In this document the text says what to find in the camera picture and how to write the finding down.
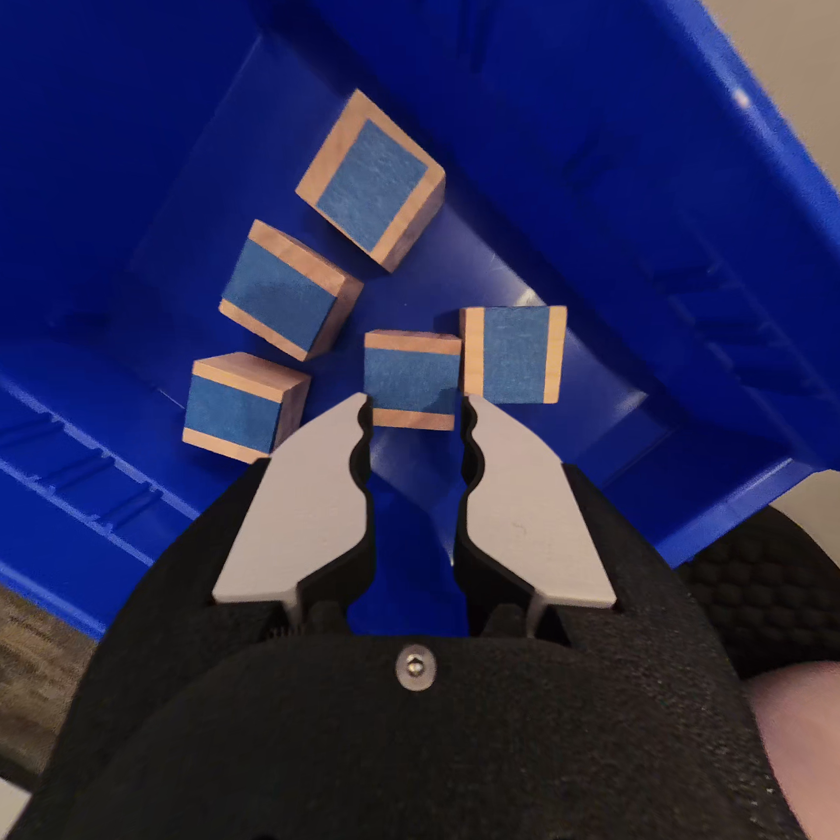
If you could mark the blue striped wooden cube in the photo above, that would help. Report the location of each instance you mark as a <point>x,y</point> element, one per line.
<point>515,354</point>
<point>412,380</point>
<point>236,407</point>
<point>282,292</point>
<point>371,180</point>

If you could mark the blue plastic bin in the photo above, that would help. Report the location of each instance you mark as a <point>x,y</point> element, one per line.
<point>590,197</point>

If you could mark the black cushion pad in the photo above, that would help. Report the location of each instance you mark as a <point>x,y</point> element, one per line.
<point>774,590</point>

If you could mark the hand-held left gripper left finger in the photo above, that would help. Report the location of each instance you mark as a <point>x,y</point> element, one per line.
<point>295,525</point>

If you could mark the person's bare leg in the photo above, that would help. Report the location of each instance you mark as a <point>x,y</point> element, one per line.
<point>807,741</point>

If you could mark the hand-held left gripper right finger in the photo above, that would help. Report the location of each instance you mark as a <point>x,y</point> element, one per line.
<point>531,525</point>

